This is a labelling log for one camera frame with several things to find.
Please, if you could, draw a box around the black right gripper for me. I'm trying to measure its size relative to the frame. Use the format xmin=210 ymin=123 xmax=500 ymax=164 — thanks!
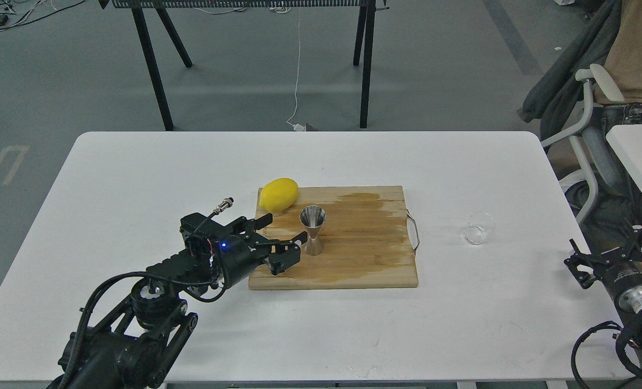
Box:
xmin=564 ymin=225 xmax=642 ymax=314

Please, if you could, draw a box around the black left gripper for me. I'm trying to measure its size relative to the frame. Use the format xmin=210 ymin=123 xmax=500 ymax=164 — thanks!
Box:
xmin=214 ymin=213 xmax=308 ymax=290

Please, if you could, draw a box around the steel double jigger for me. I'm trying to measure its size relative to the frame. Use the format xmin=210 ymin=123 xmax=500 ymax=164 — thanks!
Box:
xmin=299 ymin=205 xmax=327 ymax=256

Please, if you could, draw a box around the small clear glass cup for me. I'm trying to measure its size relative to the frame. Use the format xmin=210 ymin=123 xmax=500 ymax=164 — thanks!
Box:
xmin=462 ymin=211 xmax=496 ymax=245

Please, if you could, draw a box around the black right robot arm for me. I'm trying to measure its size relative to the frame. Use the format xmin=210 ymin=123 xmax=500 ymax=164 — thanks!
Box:
xmin=564 ymin=225 xmax=642 ymax=388

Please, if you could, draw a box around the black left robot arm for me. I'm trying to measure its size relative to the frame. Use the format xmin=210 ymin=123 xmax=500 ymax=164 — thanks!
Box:
xmin=49 ymin=198 xmax=308 ymax=388

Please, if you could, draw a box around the yellow lemon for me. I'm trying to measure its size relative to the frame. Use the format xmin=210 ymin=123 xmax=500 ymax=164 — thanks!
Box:
xmin=258 ymin=177 xmax=299 ymax=214

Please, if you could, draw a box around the wooden cutting board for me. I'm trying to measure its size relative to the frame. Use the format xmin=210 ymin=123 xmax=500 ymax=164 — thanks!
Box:
xmin=248 ymin=186 xmax=418 ymax=291

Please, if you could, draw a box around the dark grey jacket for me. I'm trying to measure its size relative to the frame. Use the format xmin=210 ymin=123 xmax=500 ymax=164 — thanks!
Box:
xmin=517 ymin=1 xmax=622 ymax=141

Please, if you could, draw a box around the white office chair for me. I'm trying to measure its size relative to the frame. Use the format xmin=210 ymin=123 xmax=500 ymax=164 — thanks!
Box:
xmin=541 ymin=64 xmax=629 ymax=225

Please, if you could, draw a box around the person in brown shirt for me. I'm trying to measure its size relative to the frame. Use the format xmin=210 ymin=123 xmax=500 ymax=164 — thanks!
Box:
xmin=594 ymin=1 xmax=642 ymax=131

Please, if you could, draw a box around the white hanging cable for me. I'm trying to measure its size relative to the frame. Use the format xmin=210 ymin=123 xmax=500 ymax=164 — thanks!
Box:
xmin=286 ymin=5 xmax=307 ymax=132

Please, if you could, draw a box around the black metal frame table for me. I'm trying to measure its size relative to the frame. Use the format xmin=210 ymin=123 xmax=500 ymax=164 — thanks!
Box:
xmin=99 ymin=1 xmax=390 ymax=131

